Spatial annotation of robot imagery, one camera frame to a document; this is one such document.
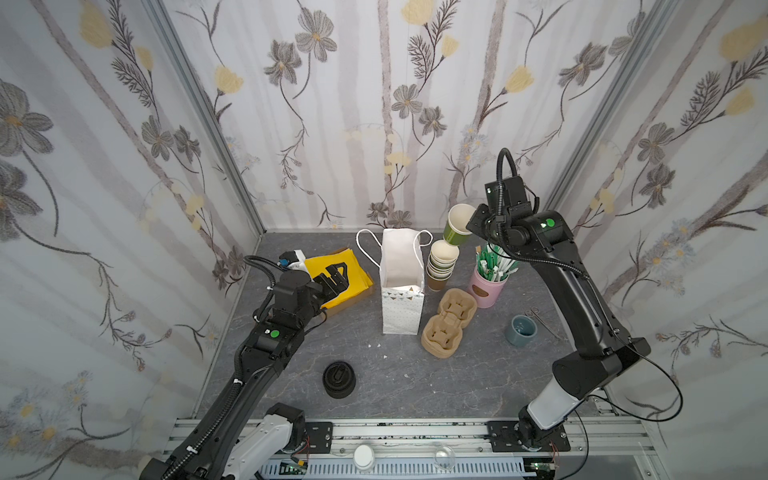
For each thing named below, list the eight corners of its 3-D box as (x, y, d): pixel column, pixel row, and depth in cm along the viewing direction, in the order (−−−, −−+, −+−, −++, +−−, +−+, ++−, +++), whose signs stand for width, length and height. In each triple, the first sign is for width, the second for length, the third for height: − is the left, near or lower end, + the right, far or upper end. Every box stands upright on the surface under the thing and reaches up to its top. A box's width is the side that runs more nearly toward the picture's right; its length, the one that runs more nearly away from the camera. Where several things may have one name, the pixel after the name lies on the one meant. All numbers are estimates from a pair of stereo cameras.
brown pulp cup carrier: (415, 351, 91) (417, 340, 84) (441, 296, 103) (444, 282, 97) (452, 369, 87) (458, 359, 81) (474, 310, 100) (481, 297, 93)
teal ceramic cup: (504, 342, 93) (512, 332, 87) (506, 323, 97) (513, 312, 91) (527, 348, 92) (537, 338, 86) (528, 329, 96) (537, 318, 90)
